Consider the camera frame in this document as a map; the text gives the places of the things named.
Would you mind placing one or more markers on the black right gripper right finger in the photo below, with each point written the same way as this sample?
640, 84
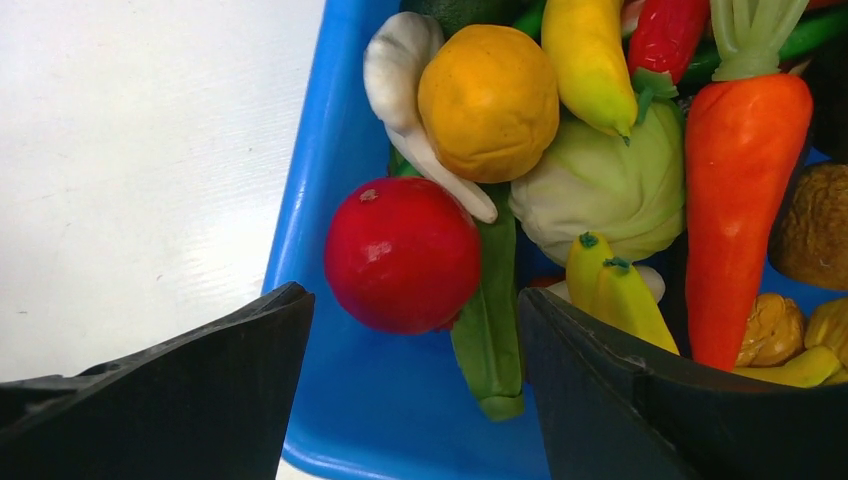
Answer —
611, 406

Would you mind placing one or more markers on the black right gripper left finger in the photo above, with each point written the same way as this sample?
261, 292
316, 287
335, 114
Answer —
212, 403

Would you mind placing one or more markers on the yellow toy banana bunch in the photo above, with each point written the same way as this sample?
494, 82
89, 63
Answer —
613, 290

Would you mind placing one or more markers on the red toy apple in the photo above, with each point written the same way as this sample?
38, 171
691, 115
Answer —
402, 256

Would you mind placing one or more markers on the green toy pea pod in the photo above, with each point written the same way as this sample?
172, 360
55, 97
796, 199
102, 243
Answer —
485, 335

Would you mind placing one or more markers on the blue plastic bin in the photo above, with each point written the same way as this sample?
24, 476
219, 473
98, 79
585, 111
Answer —
370, 405

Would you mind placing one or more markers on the brown toy walnut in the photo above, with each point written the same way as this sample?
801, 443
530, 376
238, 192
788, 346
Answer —
774, 332

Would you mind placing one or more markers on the pale green toy cabbage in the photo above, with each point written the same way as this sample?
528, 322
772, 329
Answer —
633, 193

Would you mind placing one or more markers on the brown toy potato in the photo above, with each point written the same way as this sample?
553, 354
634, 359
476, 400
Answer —
810, 244

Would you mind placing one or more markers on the orange toy carrot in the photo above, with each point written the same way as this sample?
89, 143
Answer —
745, 133

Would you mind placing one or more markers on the orange toy citrus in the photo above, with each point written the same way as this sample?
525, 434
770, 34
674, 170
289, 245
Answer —
489, 103

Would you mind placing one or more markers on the red toy chili pepper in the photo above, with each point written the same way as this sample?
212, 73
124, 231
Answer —
663, 44

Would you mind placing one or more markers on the white toy garlic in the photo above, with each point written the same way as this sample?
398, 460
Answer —
393, 63

